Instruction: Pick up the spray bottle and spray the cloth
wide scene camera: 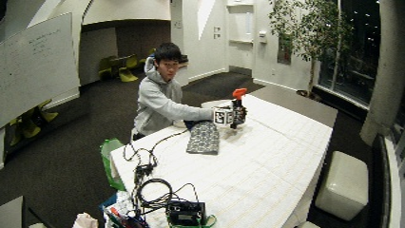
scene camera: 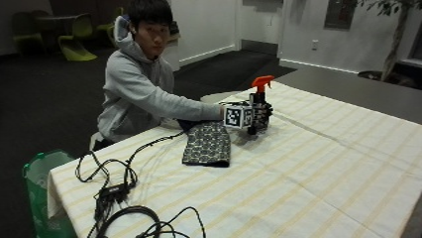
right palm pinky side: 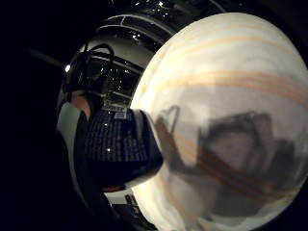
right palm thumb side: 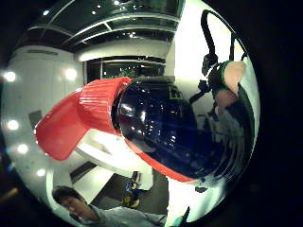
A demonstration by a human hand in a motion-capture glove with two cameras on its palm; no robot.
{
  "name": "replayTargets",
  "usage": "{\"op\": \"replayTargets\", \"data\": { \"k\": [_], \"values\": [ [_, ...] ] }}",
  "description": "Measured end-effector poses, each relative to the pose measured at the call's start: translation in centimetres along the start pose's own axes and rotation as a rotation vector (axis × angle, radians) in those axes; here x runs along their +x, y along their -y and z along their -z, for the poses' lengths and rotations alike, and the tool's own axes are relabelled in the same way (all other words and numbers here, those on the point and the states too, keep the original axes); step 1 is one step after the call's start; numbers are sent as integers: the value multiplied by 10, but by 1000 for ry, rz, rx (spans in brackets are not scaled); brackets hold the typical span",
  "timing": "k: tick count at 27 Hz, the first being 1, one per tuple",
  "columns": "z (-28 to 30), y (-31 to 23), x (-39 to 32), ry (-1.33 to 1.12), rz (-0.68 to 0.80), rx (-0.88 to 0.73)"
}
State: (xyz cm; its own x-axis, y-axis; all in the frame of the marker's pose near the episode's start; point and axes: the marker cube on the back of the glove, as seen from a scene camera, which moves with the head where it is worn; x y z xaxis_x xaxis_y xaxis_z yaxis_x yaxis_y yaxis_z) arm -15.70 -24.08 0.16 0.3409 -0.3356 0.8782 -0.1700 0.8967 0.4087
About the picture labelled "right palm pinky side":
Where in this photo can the dark blue grid-print packet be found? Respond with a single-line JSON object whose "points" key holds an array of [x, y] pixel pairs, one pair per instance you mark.
{"points": [[125, 150]]}

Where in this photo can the the person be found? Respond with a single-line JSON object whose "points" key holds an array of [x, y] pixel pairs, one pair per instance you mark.
{"points": [[68, 128]]}

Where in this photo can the round ceiling lamp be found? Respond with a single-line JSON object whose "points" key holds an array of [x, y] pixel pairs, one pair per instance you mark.
{"points": [[67, 68]]}

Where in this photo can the white window frame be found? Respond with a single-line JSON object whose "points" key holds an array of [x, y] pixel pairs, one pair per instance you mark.
{"points": [[134, 25]]}

